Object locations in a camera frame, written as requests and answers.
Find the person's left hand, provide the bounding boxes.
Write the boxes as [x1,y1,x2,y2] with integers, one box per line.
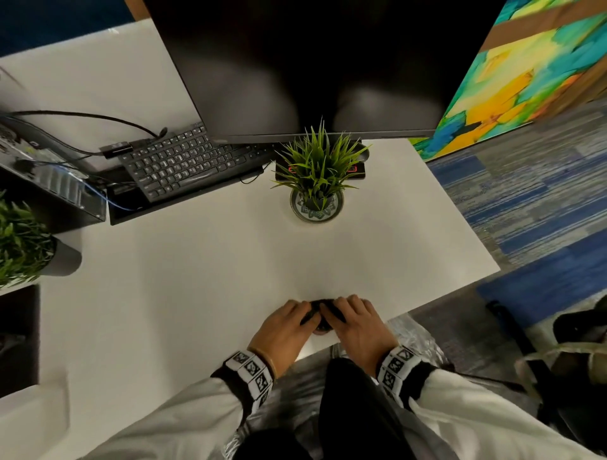
[247,299,322,379]

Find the person's right hand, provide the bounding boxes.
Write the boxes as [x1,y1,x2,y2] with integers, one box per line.
[320,294,399,378]

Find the yellow and green cleaning cloth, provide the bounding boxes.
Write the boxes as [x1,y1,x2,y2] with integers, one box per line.
[299,298,348,336]

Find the patterned round saucer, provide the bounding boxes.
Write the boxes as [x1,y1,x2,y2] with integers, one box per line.
[290,188,345,224]

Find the grassy green plant dark pot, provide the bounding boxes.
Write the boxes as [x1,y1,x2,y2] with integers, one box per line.
[273,118,373,213]

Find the black keyboard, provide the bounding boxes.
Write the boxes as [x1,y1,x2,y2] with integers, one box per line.
[117,123,277,203]

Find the small black labelled adapter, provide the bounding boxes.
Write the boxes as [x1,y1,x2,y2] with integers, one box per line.
[99,140,135,160]

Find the bushy green plant grey pot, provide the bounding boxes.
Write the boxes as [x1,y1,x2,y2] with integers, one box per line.
[0,191,83,290]

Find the person's left forearm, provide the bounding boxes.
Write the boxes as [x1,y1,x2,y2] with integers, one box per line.
[80,377,248,460]

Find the person's right forearm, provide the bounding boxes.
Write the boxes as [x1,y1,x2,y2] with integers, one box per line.
[410,368,603,460]

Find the person's black trousers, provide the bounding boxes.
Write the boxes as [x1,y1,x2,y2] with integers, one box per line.
[232,358,419,460]

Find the clear plastic floor sheet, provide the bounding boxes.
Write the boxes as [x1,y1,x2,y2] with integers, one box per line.
[220,312,458,460]

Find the right marker wristband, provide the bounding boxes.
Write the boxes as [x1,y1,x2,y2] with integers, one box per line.
[376,344,438,412]

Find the marker wristband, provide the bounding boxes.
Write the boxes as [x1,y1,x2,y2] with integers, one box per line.
[376,344,438,412]
[211,349,276,423]

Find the left marker wristband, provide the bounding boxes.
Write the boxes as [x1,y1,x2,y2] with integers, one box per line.
[211,349,276,423]

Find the beige tote bag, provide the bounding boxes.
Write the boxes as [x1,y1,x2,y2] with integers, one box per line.
[514,341,607,395]

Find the black office chair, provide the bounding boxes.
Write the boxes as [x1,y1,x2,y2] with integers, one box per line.
[486,296,607,454]

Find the black monitor with white label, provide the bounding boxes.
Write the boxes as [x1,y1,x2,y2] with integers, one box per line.
[0,284,42,400]

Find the translucent plastic container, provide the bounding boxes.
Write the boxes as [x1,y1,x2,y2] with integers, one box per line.
[0,382,71,460]

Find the black desktop computer tower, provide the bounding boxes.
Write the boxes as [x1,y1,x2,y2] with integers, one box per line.
[0,113,108,236]

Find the black monitor with red-striped stand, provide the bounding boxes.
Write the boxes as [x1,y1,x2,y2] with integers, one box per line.
[142,0,508,181]

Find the white partition panel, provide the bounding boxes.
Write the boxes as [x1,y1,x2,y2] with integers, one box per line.
[0,18,204,173]

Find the gold bracelet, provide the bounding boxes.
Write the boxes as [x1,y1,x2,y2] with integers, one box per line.
[248,348,279,379]

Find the thin black keyboard cable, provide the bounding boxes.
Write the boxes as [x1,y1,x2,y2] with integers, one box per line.
[239,163,273,186]

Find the blue network cable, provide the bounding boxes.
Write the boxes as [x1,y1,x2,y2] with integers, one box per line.
[82,179,139,213]

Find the thick black computer cable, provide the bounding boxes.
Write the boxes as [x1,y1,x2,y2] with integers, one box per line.
[7,110,169,142]

